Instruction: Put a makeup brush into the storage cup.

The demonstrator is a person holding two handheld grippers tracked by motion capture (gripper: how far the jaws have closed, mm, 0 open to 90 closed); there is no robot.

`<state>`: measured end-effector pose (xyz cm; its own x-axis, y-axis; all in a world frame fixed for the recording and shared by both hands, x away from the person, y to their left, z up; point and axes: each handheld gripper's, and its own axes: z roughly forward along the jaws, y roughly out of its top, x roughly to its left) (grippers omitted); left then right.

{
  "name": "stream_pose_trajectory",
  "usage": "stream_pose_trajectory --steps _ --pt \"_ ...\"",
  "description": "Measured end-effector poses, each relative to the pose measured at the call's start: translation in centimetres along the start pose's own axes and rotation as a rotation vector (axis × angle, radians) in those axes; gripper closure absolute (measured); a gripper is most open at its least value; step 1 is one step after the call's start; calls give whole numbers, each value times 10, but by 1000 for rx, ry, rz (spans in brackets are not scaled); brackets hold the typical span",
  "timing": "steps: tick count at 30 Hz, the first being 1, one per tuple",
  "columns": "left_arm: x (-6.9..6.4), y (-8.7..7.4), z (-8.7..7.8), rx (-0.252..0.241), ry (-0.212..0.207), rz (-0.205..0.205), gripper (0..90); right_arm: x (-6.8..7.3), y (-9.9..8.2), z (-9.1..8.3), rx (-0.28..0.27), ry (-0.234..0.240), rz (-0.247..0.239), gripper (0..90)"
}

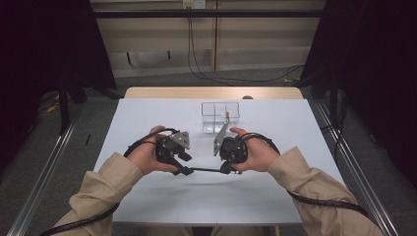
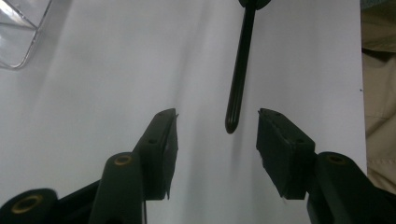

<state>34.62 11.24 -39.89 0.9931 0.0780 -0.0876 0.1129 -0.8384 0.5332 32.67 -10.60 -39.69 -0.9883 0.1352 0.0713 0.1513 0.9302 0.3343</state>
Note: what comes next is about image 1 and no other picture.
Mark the black power cable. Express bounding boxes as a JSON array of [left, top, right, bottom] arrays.
[[190, 17, 306, 84], [187, 17, 234, 87]]

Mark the person's right leg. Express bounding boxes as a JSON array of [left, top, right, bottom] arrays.
[[210, 226, 264, 236]]

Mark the person's leg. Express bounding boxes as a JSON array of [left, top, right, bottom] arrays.
[[141, 226, 194, 236], [210, 226, 264, 236]]

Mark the clear acrylic organizer box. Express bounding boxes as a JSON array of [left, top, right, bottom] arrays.
[[201, 101, 241, 136]]

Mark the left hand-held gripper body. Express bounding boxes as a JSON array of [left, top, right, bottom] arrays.
[[155, 131, 192, 164]]

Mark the wooden table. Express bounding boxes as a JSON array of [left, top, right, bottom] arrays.
[[123, 86, 305, 100]]

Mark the hand-held gripper cable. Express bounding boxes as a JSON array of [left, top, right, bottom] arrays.
[[239, 132, 372, 219], [38, 127, 181, 236]]

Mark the black stand post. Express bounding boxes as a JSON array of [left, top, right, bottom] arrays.
[[328, 72, 338, 126], [57, 77, 72, 136]]

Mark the metal floor rail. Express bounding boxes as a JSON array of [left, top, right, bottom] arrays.
[[6, 104, 85, 236], [314, 99, 401, 236]]

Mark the person's left hand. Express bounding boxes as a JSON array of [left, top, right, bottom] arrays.
[[127, 125, 179, 176]]

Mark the person's left leg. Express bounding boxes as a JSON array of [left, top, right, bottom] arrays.
[[141, 226, 194, 236]]

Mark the white table cover sheet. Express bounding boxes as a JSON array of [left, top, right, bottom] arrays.
[[92, 97, 345, 226]]

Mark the black makeup brush silver ferrule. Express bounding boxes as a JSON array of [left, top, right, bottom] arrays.
[[191, 167, 243, 175]]

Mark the right hand-held gripper cable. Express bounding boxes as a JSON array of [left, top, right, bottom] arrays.
[[239, 132, 372, 219]]

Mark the black horizontal bar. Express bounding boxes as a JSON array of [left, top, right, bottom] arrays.
[[92, 9, 326, 20]]

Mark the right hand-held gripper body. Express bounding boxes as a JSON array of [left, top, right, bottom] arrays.
[[212, 122, 249, 165]]

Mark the left hand-held gripper cable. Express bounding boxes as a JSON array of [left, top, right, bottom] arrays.
[[38, 127, 181, 236]]

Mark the white wall socket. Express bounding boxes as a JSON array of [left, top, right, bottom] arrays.
[[182, 0, 208, 10]]

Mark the person's right hand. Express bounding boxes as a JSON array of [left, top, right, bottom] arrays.
[[229, 127, 281, 174]]

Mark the black floor cable bundle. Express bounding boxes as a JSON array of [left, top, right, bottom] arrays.
[[323, 91, 349, 155]]

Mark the black curtain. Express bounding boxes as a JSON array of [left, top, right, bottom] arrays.
[[299, 0, 417, 191], [0, 0, 117, 175]]

